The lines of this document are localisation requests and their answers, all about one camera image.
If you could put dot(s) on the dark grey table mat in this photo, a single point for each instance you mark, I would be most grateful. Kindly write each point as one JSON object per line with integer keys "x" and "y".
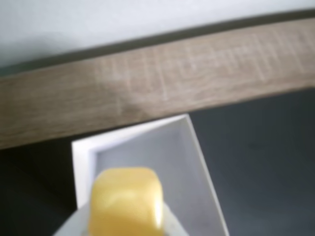
{"x": 258, "y": 147}

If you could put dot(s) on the yellow cube block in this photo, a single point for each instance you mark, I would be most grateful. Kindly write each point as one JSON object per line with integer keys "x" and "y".
{"x": 125, "y": 204}

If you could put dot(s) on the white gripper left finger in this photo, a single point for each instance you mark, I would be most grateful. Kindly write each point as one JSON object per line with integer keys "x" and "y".
{"x": 78, "y": 223}

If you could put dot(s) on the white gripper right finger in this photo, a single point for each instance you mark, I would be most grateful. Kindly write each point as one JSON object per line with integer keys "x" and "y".
{"x": 172, "y": 223}

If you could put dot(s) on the white open box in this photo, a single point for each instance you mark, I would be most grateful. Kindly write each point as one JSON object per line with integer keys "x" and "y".
{"x": 172, "y": 152}

